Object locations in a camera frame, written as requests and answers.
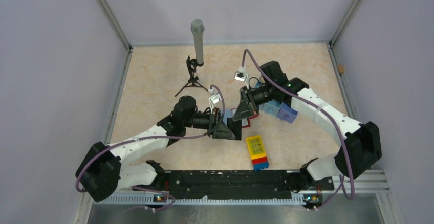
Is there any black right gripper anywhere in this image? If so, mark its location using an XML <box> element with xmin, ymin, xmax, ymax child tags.
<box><xmin>233</xmin><ymin>83</ymin><xmax>274</xmax><ymax>122</ymax></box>

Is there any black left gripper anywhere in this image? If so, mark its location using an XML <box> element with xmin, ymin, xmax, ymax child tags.
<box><xmin>184</xmin><ymin>107</ymin><xmax>235</xmax><ymax>140</ymax></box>

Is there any red leather card holder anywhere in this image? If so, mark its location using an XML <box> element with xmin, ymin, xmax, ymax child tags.
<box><xmin>222</xmin><ymin>108</ymin><xmax>260</xmax><ymax>128</ymax></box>

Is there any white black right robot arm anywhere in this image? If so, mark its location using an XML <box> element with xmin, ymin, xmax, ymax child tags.
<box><xmin>233</xmin><ymin>61</ymin><xmax>382</xmax><ymax>189</ymax></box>

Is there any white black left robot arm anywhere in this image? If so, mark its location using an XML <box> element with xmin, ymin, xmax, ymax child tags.
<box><xmin>75</xmin><ymin>96</ymin><xmax>242</xmax><ymax>202</ymax></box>

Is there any blue three-slot card box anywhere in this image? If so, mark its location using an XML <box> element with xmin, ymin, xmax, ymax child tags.
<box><xmin>259</xmin><ymin>100</ymin><xmax>298</xmax><ymax>123</ymax></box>

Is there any yellow red blue toy block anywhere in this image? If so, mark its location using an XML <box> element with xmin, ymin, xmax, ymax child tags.
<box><xmin>246</xmin><ymin>136</ymin><xmax>269</xmax><ymax>171</ymax></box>

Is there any black tripod stand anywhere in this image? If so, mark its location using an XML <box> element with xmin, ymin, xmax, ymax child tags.
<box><xmin>175</xmin><ymin>55</ymin><xmax>208</xmax><ymax>97</ymax></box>

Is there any grey microphone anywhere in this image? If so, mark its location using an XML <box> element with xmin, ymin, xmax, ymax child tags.
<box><xmin>190</xmin><ymin>19</ymin><xmax>205</xmax><ymax>66</ymax></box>

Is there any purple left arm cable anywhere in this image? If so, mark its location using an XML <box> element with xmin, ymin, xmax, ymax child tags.
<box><xmin>75</xmin><ymin>84</ymin><xmax>226</xmax><ymax>211</ymax></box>

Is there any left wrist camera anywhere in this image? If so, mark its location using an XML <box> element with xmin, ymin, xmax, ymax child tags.
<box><xmin>208</xmin><ymin>93</ymin><xmax>221</xmax><ymax>113</ymax></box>

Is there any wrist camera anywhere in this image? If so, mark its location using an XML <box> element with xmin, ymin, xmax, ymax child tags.
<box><xmin>234</xmin><ymin>66</ymin><xmax>250</xmax><ymax>89</ymax></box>
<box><xmin>208</xmin><ymin>93</ymin><xmax>221</xmax><ymax>113</ymax></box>

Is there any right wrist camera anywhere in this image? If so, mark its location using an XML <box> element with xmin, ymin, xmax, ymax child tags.
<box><xmin>234</xmin><ymin>66</ymin><xmax>250</xmax><ymax>89</ymax></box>

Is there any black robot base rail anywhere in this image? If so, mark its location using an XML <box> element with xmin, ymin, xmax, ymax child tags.
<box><xmin>149</xmin><ymin>170</ymin><xmax>335</xmax><ymax>201</ymax></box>

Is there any small tan object on rail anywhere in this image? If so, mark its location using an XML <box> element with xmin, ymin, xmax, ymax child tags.
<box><xmin>337</xmin><ymin>64</ymin><xmax>344</xmax><ymax>75</ymax></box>

